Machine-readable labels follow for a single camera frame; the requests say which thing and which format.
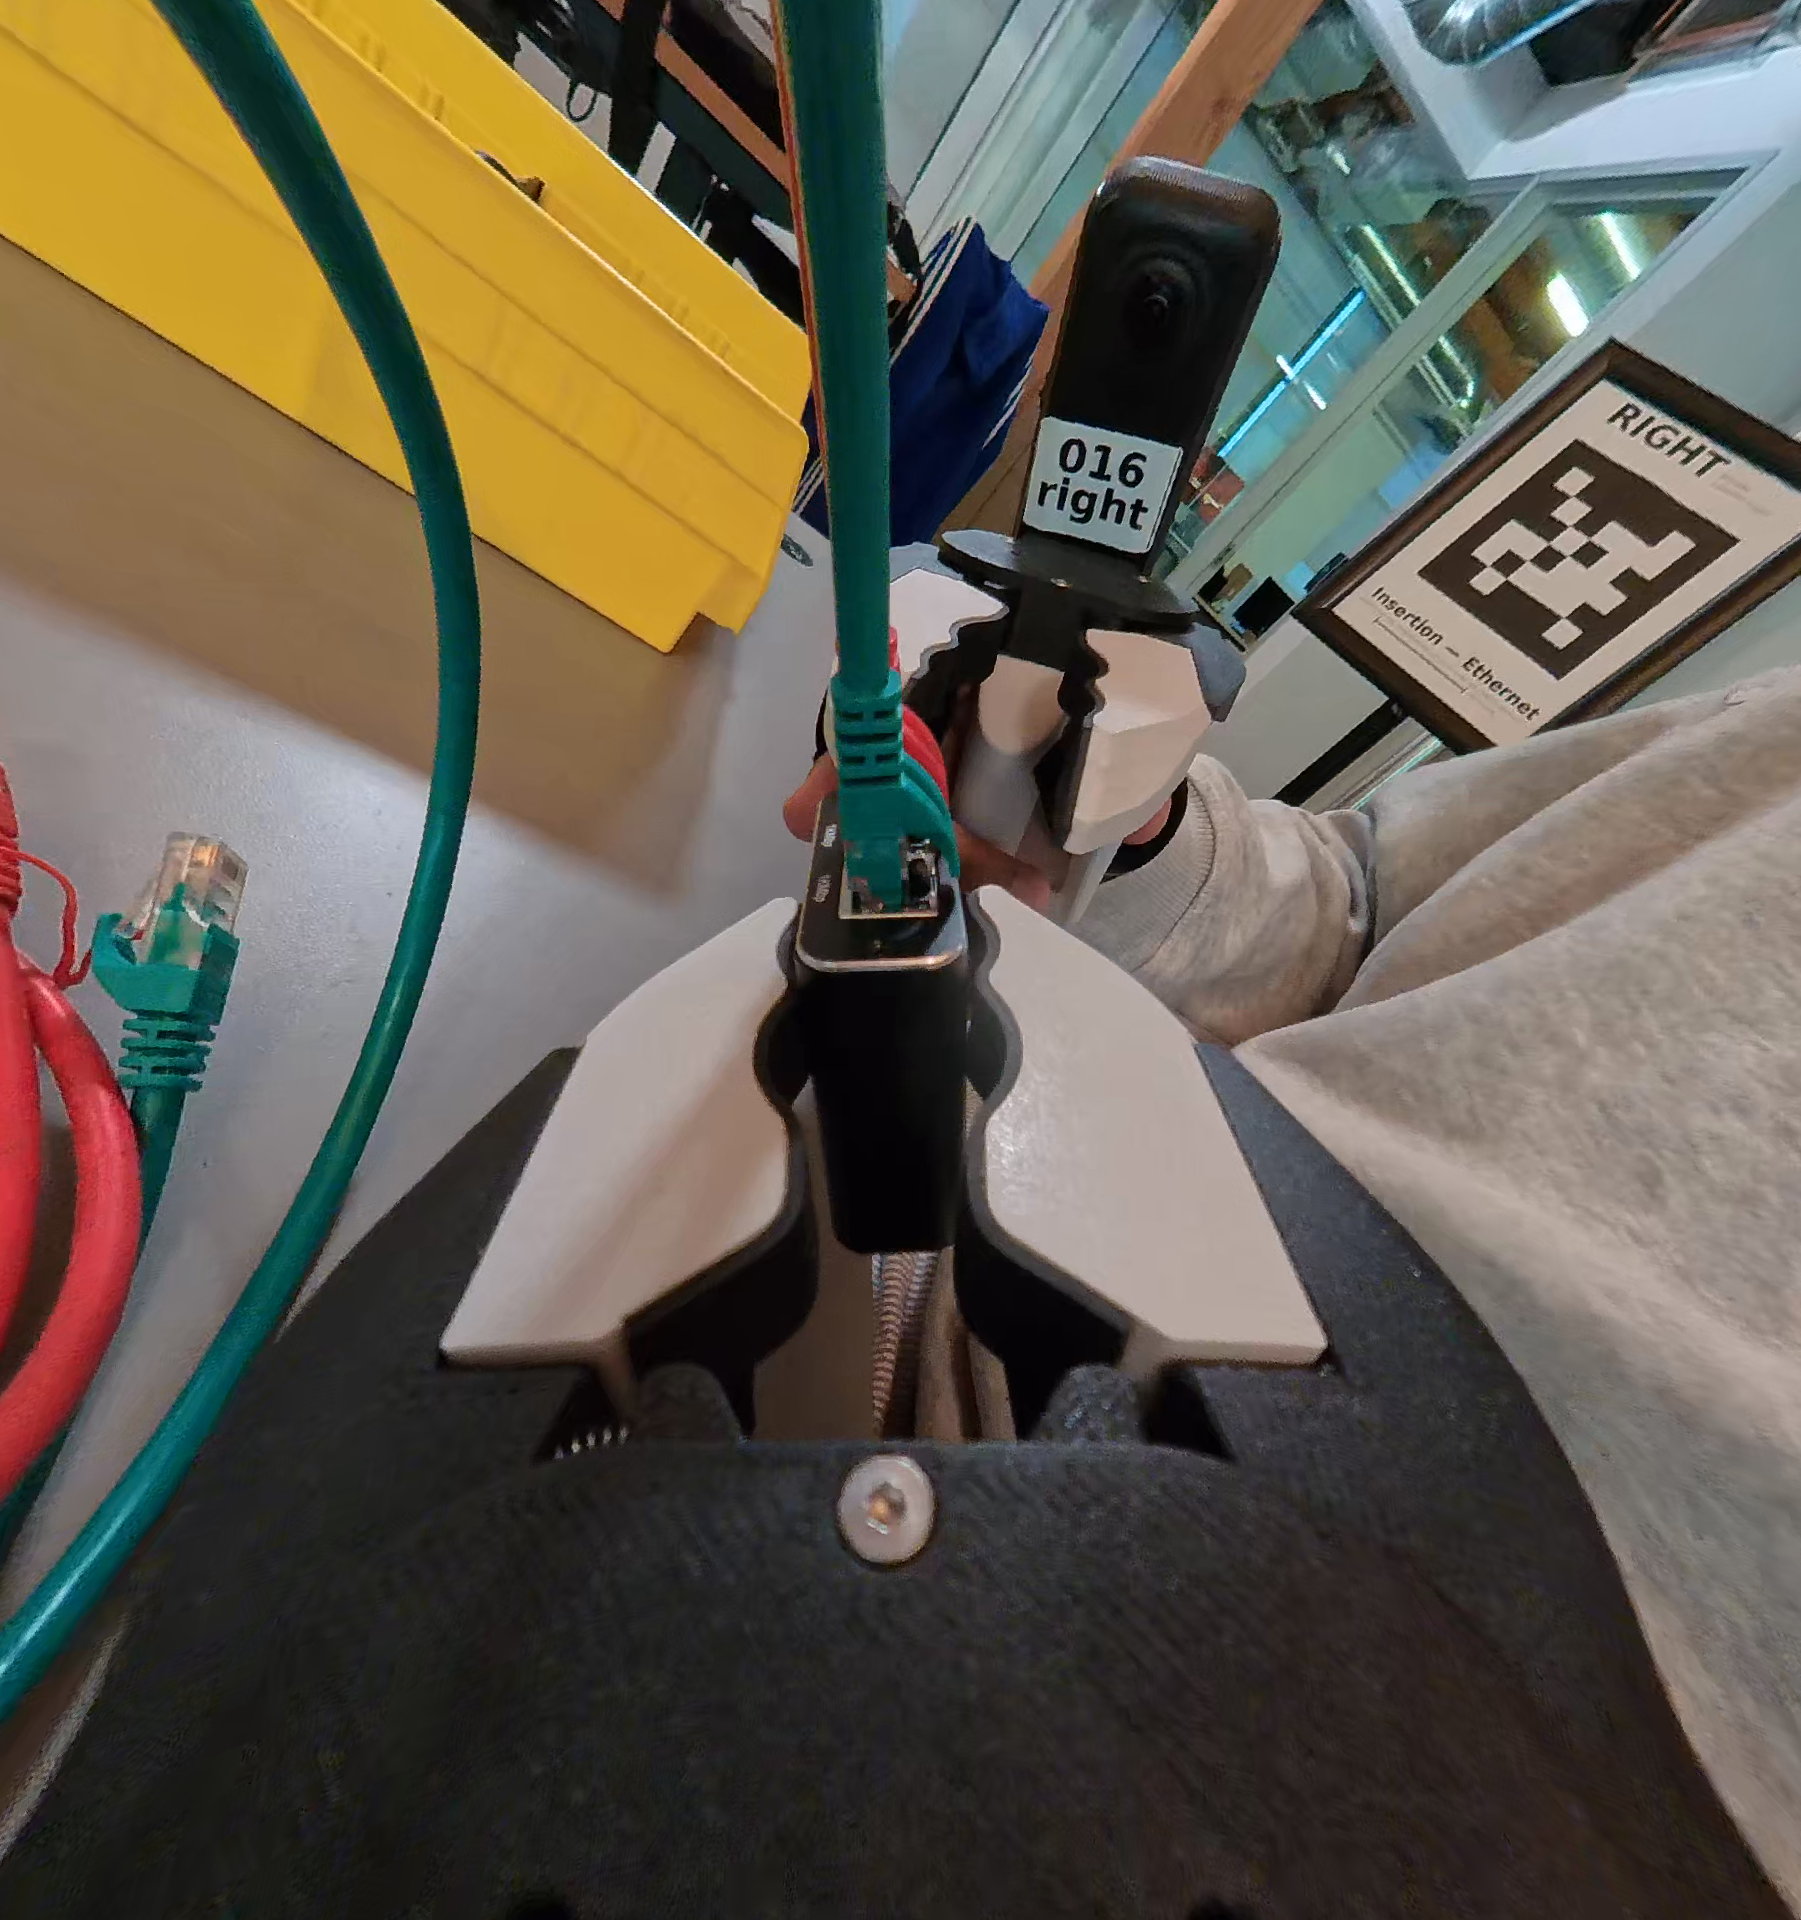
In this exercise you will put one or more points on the yellow plastic bin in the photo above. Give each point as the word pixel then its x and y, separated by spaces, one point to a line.
pixel 391 299

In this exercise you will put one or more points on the framed marker sign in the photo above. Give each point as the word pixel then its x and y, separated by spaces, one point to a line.
pixel 1575 555

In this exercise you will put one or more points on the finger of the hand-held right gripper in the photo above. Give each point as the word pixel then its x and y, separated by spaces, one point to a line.
pixel 1142 720
pixel 937 600

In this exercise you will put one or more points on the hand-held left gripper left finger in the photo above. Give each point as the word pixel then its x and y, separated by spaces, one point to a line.
pixel 645 1169

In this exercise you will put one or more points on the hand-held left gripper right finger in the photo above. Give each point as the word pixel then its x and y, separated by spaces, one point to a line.
pixel 1124 1169

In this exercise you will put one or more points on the person's right forearm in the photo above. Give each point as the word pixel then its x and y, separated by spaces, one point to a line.
pixel 1244 899

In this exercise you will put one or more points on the person's right hand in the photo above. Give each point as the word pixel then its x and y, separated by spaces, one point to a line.
pixel 802 802

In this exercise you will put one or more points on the blue cloth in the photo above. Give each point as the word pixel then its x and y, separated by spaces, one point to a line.
pixel 961 374

